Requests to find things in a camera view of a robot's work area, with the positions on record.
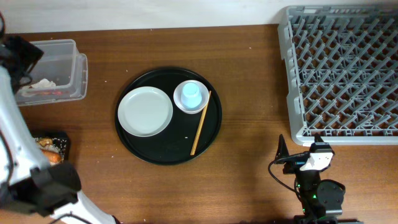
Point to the rice and nutshell scraps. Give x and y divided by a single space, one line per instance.
57 145

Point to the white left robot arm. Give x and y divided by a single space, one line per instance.
30 183

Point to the white tissue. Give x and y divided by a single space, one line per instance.
44 83

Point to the grey dishwasher rack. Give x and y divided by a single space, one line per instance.
341 64

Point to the black rectangular food-waste tray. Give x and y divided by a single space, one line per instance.
54 134

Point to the orange carrot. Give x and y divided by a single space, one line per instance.
53 157

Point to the clear plastic bin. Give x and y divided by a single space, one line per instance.
64 65

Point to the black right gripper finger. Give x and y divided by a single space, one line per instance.
282 151
318 138

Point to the red snack wrapper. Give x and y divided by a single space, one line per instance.
31 93

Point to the light blue cup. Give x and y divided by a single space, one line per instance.
191 95

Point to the round black tray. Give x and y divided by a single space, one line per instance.
172 145

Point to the brown food scrap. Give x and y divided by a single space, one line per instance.
43 142

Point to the grey plate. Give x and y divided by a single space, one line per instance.
145 111

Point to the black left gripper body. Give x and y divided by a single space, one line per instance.
27 54

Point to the pink bowl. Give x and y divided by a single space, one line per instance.
178 93

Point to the wooden chopstick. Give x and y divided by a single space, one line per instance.
200 126

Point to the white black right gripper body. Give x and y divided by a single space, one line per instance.
293 168

